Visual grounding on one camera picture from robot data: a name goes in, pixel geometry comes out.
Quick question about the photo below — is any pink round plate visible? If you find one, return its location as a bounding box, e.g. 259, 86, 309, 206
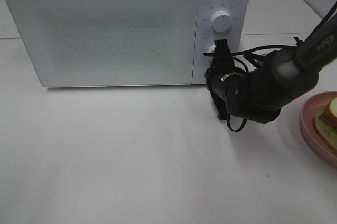
300, 91, 336, 168

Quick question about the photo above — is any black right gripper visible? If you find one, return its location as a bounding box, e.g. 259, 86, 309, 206
209, 39, 236, 77

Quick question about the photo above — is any sandwich with lettuce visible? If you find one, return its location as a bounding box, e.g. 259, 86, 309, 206
315, 98, 336, 149

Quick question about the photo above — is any black camera cable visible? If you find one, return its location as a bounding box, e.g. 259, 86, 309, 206
202, 37, 303, 133

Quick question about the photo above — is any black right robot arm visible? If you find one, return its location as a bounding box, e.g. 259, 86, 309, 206
204, 5, 336, 131

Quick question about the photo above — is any upper white power knob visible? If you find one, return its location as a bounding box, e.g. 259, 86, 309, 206
211, 9, 232, 32

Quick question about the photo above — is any lower white timer knob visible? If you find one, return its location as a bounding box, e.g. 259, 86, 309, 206
208, 44, 216, 54

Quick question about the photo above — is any white microwave door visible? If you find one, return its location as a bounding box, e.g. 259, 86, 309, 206
6, 0, 197, 87

